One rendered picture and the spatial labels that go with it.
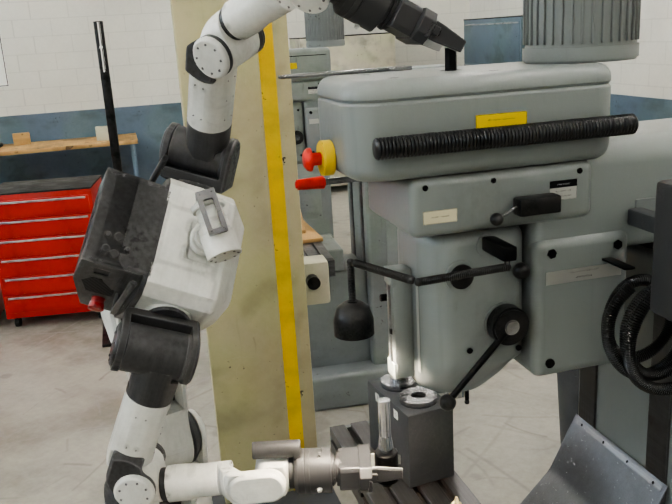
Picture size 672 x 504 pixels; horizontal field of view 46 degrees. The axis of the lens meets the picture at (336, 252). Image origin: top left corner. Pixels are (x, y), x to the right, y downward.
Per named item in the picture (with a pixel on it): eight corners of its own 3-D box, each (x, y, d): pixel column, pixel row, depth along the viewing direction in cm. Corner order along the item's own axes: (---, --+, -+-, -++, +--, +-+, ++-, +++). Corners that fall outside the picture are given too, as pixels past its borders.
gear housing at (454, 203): (412, 241, 127) (410, 180, 125) (367, 211, 150) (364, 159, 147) (594, 217, 136) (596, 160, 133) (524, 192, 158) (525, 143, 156)
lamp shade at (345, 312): (326, 333, 140) (323, 300, 139) (357, 323, 144) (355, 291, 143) (351, 344, 135) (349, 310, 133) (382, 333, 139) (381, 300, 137)
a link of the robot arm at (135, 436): (89, 499, 150) (118, 405, 142) (106, 457, 162) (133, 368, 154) (148, 515, 151) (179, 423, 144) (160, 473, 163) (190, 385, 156)
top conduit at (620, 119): (379, 162, 118) (378, 139, 117) (370, 158, 122) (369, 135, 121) (639, 135, 129) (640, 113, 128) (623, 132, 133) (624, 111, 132)
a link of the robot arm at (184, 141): (182, 98, 161) (180, 150, 171) (167, 123, 155) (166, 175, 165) (237, 112, 161) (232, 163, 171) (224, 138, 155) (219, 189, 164)
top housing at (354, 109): (355, 187, 122) (349, 83, 117) (314, 163, 146) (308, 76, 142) (619, 158, 133) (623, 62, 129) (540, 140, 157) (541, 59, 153)
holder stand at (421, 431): (409, 489, 183) (407, 411, 178) (369, 446, 203) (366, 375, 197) (454, 475, 187) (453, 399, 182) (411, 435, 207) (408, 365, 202)
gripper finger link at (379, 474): (403, 479, 154) (371, 481, 154) (402, 465, 153) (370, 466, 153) (403, 484, 152) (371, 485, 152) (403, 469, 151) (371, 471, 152)
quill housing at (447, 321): (432, 410, 139) (427, 236, 130) (393, 366, 158) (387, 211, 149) (529, 392, 143) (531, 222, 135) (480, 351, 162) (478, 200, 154)
